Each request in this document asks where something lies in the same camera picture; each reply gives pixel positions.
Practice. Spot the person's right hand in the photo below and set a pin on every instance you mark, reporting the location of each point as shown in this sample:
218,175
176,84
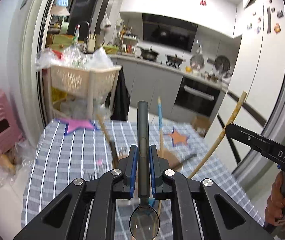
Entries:
275,205

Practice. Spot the white refrigerator with magnets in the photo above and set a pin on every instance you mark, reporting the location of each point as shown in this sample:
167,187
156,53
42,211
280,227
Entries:
265,67

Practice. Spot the blue patterned wooden chopstick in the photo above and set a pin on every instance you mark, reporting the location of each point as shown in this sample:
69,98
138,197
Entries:
160,120

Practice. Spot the spice rack with bottles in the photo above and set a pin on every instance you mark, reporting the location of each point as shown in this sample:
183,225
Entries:
128,41

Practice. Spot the white upper kitchen cabinets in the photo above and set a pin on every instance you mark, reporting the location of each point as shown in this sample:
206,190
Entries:
177,7

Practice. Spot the clear bag on cart shelf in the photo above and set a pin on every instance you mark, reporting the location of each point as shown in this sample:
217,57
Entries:
82,107

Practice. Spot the red paper decal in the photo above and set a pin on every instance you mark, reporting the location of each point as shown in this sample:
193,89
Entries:
203,2

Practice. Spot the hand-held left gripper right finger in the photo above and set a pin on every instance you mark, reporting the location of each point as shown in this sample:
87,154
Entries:
153,175

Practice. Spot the beige plastic utensil holder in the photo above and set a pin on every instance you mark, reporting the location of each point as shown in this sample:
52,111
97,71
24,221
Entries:
170,158

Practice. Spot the black wok with lid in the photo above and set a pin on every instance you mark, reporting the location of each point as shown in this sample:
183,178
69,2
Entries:
149,53

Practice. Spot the grey checked star tablecloth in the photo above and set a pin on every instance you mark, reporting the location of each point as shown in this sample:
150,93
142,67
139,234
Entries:
70,155

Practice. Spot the yellow packaging in cart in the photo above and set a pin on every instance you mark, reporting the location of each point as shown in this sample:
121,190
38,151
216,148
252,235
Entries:
58,96

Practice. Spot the small metal saucepan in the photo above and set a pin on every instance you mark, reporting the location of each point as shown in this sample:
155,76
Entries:
211,77

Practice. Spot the hanging white plastic bag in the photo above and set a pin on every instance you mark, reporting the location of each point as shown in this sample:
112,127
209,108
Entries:
106,22

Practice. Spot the beige perforated basket cart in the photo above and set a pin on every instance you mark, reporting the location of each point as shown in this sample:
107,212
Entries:
77,80

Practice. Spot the round metal steamer plate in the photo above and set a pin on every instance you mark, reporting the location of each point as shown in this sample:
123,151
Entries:
197,58

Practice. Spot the grey wall switch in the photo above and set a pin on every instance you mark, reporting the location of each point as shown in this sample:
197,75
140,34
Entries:
24,2

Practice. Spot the clear bag with brown produce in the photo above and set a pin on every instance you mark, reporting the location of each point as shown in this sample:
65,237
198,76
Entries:
7,162

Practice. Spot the black curved kitchen faucet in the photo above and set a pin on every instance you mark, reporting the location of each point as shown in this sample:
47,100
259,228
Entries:
84,25

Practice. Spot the dark round egg pan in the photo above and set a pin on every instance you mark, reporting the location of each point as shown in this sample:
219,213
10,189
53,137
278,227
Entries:
222,63

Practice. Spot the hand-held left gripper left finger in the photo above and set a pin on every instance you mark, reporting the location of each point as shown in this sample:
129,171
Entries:
132,175

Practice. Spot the black hanging garment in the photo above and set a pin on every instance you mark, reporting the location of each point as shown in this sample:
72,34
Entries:
120,97

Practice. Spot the green plastic basin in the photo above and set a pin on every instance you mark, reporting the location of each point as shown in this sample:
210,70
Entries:
62,39

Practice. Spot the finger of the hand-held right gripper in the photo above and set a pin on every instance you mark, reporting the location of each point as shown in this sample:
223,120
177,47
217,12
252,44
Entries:
247,138

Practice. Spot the brown cardboard box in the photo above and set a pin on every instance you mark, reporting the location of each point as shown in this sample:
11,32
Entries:
201,125

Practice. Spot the crumpled clear plastic bags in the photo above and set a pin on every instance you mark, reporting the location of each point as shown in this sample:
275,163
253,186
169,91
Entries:
65,57

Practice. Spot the black range hood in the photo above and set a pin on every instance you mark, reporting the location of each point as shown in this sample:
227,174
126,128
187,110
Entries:
170,32

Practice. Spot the plain wooden chopstick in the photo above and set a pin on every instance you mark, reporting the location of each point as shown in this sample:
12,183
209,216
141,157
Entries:
230,120
103,127

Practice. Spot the black built-in oven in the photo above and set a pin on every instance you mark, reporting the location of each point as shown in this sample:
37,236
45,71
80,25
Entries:
197,97

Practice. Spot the yellow bowl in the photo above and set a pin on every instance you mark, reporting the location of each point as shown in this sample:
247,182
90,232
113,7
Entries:
188,69

